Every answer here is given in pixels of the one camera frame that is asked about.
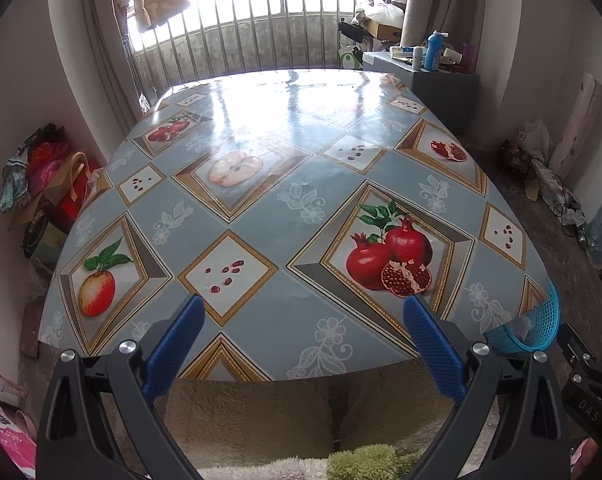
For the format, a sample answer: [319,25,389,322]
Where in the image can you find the blue bottle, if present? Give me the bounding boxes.
[423,30,444,72]

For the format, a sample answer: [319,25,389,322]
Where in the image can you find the teal patterned cloth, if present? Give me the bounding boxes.
[0,157,32,211]

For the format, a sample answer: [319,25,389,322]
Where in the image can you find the white fluffy cloth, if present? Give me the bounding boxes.
[198,455,332,480]

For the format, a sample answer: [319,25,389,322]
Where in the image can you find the fruit print tablecloth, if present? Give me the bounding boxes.
[38,71,554,381]

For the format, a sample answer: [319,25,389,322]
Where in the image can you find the green and white bag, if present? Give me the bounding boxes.
[337,44,364,70]

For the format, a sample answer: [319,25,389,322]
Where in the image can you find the blue plastic basket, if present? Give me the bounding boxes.
[484,279,562,356]

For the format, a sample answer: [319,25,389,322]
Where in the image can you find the metal balcony railing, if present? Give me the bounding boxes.
[126,0,407,96]

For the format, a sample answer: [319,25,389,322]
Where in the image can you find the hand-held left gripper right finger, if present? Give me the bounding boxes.
[402,294,572,480]

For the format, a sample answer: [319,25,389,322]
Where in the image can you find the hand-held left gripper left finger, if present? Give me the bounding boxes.
[36,294,206,480]

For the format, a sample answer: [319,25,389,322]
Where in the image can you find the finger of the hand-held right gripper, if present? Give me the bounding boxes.
[556,322,599,376]

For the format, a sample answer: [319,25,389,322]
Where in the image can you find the white plastic bag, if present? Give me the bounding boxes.
[517,117,552,161]

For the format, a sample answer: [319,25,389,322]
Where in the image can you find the red bag with tan handles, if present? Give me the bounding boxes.
[56,152,104,221]

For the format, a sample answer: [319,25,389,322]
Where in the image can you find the cardboard box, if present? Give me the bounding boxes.
[363,20,404,41]

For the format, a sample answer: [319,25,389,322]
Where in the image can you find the pink printed bag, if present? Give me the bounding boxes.
[0,394,38,480]

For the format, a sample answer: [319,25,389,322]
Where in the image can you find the grey cabinet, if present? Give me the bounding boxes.
[362,51,481,133]

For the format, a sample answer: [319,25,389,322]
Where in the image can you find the green fluffy cloth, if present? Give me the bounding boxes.
[326,444,424,480]

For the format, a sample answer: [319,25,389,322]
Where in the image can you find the beige curtain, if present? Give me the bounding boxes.
[78,0,146,126]
[401,0,452,48]

